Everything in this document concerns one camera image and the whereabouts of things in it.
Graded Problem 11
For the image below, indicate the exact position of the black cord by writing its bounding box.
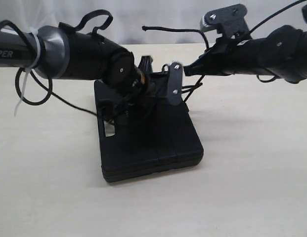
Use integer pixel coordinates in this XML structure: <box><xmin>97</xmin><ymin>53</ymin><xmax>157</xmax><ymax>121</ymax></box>
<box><xmin>48</xmin><ymin>25</ymin><xmax>211</xmax><ymax>124</ymax></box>

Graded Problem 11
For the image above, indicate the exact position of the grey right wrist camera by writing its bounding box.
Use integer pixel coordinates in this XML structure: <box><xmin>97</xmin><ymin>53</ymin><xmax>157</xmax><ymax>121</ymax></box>
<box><xmin>200</xmin><ymin>3</ymin><xmax>250</xmax><ymax>39</ymax></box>

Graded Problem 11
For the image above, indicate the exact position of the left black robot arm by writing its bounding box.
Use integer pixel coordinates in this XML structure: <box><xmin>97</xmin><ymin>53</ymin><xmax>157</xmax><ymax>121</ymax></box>
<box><xmin>0</xmin><ymin>20</ymin><xmax>170</xmax><ymax>122</ymax></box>

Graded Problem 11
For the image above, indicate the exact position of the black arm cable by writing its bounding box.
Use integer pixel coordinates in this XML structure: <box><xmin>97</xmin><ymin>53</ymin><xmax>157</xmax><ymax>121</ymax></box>
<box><xmin>247</xmin><ymin>0</ymin><xmax>307</xmax><ymax>83</ymax></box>
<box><xmin>0</xmin><ymin>9</ymin><xmax>114</xmax><ymax>107</ymax></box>

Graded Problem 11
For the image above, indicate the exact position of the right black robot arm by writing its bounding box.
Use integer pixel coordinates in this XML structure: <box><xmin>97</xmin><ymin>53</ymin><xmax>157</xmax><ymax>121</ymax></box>
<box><xmin>184</xmin><ymin>3</ymin><xmax>307</xmax><ymax>84</ymax></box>

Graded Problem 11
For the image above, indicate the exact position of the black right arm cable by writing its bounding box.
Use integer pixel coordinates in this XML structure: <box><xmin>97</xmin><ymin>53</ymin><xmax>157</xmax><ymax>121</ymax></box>
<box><xmin>247</xmin><ymin>0</ymin><xmax>307</xmax><ymax>83</ymax></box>

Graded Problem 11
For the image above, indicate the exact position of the black plastic carrying case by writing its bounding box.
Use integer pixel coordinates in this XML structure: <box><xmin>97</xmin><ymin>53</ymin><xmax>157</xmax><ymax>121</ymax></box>
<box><xmin>93</xmin><ymin>71</ymin><xmax>204</xmax><ymax>185</ymax></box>

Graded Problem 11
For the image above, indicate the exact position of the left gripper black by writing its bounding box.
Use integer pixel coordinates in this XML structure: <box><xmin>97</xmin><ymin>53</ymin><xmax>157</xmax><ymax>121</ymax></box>
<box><xmin>98</xmin><ymin>55</ymin><xmax>168</xmax><ymax>119</ymax></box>

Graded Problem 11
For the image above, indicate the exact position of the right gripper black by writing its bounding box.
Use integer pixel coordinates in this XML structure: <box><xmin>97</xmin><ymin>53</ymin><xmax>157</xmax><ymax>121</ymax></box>
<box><xmin>183</xmin><ymin>36</ymin><xmax>245</xmax><ymax>76</ymax></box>

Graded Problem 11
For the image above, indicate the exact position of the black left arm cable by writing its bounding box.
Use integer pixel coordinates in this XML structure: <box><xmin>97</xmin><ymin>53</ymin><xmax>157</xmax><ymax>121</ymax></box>
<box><xmin>0</xmin><ymin>9</ymin><xmax>114</xmax><ymax>107</ymax></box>

